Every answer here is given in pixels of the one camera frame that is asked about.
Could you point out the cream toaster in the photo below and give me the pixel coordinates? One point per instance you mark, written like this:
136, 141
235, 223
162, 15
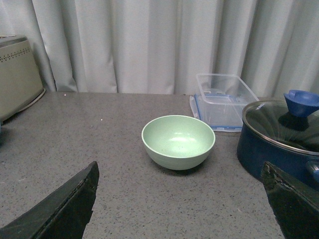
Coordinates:
20, 82

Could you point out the clear plastic food container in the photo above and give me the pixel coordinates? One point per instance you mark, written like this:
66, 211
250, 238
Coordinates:
224, 89

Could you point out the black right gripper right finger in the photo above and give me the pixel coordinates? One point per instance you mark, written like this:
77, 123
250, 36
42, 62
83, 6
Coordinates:
294, 204

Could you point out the dark blue cooking pot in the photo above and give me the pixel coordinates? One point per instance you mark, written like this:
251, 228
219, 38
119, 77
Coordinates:
253, 152

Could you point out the clear lid blue seal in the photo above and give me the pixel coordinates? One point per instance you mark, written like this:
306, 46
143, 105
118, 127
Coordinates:
220, 112

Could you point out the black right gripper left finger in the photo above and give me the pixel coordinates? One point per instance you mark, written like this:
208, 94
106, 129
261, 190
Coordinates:
64, 214

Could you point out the glass pot lid blue knob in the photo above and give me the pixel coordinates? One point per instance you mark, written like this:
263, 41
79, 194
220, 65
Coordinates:
292, 124

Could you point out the grey-white curtain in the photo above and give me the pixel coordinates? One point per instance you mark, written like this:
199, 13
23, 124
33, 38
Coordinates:
158, 46

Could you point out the green bowl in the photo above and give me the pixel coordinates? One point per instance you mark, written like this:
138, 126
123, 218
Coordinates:
178, 142

